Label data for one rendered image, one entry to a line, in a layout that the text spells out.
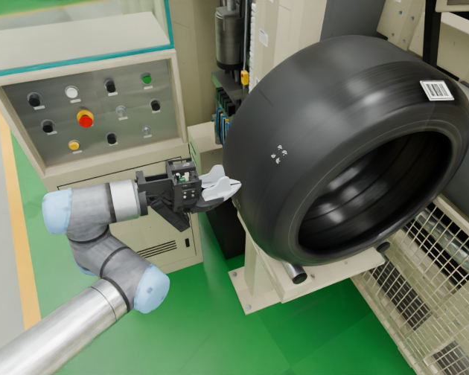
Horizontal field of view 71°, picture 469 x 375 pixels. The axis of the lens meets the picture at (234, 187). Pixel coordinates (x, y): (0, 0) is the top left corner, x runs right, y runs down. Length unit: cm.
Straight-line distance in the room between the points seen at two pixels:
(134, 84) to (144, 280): 78
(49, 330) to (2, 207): 224
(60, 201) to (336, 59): 56
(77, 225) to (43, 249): 175
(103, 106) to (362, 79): 88
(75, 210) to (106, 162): 73
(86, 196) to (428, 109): 61
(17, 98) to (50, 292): 124
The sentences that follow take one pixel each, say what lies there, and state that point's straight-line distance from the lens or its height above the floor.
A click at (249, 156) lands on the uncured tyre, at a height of 128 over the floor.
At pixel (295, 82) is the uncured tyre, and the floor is 141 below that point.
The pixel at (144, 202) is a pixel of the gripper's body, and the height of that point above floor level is 128.
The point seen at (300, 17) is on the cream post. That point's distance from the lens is 88.
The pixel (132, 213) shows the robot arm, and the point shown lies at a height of 127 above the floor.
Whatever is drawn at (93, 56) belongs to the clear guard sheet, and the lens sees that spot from 114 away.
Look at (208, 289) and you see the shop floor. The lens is 193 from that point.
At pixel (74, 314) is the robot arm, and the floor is 124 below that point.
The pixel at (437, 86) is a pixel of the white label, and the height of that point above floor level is 143.
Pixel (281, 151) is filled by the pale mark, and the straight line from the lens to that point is 60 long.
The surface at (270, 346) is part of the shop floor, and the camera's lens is 182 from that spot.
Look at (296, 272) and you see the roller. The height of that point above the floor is 92.
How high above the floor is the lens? 172
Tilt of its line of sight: 46 degrees down
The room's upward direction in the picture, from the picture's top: straight up
